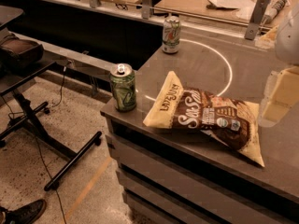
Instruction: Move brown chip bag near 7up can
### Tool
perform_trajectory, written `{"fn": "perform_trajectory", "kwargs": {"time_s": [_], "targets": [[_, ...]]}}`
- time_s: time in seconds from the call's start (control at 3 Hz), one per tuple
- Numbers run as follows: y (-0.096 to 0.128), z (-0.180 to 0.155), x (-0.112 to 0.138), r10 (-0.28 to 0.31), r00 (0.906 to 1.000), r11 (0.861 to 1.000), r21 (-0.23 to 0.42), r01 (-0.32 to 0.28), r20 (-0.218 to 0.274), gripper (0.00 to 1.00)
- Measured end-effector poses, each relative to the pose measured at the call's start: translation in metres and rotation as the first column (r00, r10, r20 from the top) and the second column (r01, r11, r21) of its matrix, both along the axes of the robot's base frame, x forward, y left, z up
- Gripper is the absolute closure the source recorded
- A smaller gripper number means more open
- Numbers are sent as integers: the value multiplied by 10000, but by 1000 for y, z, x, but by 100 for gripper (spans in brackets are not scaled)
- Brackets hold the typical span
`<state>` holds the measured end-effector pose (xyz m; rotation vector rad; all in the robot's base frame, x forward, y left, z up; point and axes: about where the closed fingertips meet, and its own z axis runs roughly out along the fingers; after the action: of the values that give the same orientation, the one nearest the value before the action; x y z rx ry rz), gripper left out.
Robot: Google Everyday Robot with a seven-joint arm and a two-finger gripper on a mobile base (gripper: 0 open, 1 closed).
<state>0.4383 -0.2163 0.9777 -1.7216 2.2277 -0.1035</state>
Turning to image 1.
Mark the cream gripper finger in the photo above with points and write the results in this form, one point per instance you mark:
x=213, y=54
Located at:
x=281, y=93

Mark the brown chip bag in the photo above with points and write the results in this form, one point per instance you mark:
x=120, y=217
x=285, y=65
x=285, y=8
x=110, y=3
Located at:
x=229, y=121

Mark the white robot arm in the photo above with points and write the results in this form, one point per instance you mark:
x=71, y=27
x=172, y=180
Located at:
x=287, y=39

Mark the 7up can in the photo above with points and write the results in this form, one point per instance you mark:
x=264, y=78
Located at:
x=171, y=34

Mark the green soda can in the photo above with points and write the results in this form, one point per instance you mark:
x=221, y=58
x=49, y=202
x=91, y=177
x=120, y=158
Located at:
x=122, y=83

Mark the dark bag on desk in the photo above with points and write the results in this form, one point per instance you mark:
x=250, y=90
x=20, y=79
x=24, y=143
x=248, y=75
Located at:
x=17, y=54

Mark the white papers on table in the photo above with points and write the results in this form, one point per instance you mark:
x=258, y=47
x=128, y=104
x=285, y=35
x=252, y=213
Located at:
x=230, y=4

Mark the grey drawer cabinet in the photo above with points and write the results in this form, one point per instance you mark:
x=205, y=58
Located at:
x=187, y=178

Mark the black desk stand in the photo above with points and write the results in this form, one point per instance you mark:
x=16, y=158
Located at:
x=29, y=121

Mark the black shoe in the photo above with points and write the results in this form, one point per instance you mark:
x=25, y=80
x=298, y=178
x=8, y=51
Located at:
x=27, y=214

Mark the tool with coiled handle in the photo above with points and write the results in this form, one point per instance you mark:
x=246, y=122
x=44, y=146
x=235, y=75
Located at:
x=272, y=12

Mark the metal bracket right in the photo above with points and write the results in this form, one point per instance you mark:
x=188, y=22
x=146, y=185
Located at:
x=256, y=18

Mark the metal bracket middle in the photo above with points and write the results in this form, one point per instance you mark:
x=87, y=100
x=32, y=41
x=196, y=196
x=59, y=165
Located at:
x=146, y=9

